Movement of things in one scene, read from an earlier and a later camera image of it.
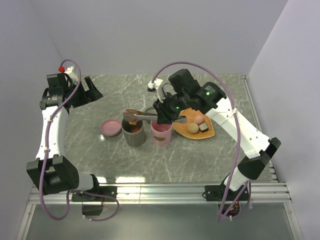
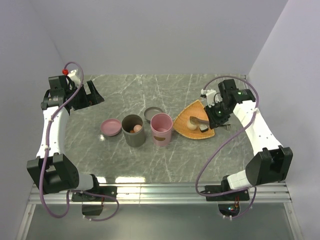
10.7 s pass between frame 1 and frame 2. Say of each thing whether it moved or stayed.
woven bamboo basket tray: stayed
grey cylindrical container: stayed
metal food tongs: moved
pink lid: stayed
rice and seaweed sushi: stayed
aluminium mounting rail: stayed
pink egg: moved
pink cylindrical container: stayed
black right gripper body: moved
